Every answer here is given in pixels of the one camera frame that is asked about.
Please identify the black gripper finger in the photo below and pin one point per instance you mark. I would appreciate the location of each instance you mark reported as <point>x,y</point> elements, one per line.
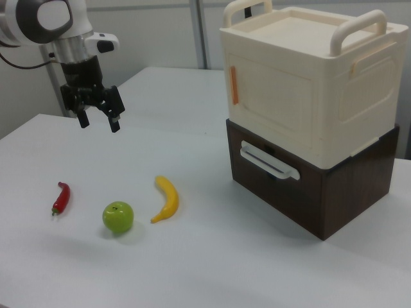
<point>114,102</point>
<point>73,99</point>

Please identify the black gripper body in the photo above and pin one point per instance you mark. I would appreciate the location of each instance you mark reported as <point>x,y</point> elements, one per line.
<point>82,73</point>

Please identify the cream cabinet door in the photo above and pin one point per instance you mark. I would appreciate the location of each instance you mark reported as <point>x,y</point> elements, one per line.
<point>273,96</point>

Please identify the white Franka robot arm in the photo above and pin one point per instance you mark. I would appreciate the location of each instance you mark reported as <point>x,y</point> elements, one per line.
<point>19,19</point>

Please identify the cream plastic cabinet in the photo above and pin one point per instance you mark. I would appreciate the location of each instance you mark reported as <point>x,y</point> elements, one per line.
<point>363,106</point>

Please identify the red chili pepper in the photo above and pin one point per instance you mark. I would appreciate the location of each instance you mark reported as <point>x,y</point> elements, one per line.
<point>62,199</point>

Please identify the yellow banana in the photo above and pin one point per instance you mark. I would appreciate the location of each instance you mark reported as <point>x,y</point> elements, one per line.
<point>170,195</point>

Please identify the green apple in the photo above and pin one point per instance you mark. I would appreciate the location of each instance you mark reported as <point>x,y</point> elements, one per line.
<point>117,216</point>

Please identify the dark brown drawer box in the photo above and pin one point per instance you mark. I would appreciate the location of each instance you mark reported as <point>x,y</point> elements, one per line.
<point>353,199</point>

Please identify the grey metal post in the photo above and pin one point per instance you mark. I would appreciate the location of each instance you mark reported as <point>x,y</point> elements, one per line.
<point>57,96</point>

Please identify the grey wall partition strip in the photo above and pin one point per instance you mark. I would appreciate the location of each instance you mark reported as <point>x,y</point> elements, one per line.
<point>200,32</point>

